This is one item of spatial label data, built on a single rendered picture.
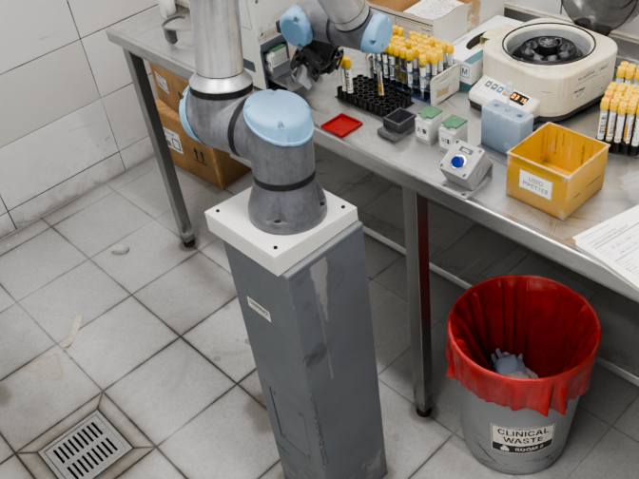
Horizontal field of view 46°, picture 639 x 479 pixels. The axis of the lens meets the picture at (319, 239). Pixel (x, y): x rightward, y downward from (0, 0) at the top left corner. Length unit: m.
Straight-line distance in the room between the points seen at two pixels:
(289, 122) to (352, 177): 1.33
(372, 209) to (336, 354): 0.94
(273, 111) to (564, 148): 0.58
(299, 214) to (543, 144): 0.51
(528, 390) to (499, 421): 0.17
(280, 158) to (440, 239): 1.10
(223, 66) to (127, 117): 1.99
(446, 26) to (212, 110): 0.71
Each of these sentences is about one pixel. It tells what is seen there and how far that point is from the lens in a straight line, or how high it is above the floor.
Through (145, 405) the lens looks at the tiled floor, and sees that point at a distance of 2.40.
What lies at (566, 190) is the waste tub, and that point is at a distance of 1.42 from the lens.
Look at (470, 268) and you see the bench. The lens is 2.24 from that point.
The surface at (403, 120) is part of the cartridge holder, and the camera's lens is 1.72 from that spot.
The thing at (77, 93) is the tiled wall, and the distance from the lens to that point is 3.18.
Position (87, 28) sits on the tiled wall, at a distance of 3.13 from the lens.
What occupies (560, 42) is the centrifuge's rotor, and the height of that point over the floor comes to 0.98.
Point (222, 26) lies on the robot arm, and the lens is 1.34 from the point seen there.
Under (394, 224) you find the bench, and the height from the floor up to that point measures 0.27.
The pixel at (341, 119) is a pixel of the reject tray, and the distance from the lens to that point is 1.77.
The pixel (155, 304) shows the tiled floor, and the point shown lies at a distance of 2.69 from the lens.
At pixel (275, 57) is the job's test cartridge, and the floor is 0.96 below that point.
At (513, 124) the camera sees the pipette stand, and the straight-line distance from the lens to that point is 1.55.
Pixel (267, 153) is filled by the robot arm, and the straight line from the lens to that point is 1.32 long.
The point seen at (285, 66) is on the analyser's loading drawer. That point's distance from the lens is 1.90.
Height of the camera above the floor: 1.80
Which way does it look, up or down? 40 degrees down
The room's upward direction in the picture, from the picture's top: 9 degrees counter-clockwise
